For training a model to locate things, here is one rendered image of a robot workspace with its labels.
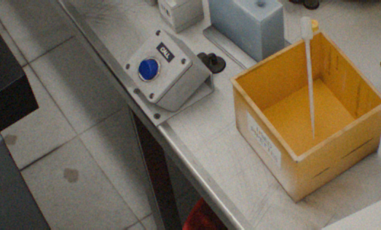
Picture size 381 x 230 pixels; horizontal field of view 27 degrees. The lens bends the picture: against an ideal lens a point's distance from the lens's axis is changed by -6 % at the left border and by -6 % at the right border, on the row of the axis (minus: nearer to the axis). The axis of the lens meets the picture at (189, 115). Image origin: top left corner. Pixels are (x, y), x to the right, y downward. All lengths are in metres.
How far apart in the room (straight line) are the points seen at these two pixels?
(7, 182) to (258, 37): 0.40
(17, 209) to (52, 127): 0.96
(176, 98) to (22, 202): 0.32
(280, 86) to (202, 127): 0.11
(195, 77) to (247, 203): 0.17
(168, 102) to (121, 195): 1.01
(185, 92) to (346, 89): 0.20
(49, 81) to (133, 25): 1.12
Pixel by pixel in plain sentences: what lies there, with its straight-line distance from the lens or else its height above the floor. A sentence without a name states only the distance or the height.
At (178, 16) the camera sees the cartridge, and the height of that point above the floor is 0.91.
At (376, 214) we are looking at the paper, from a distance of 0.94.
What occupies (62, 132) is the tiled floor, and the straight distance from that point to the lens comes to 2.13.
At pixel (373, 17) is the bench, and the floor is 0.88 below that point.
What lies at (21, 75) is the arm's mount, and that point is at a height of 0.95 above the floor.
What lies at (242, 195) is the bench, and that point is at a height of 0.87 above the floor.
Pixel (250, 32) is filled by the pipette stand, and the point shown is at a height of 0.94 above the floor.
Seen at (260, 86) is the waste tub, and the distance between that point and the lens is 0.98.
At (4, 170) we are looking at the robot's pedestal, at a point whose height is 0.81.
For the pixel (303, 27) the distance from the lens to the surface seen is 0.96.
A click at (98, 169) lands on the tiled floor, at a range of 2.05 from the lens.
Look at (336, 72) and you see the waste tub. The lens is 0.99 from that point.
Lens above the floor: 1.72
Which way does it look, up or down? 55 degrees down
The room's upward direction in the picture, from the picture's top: 10 degrees counter-clockwise
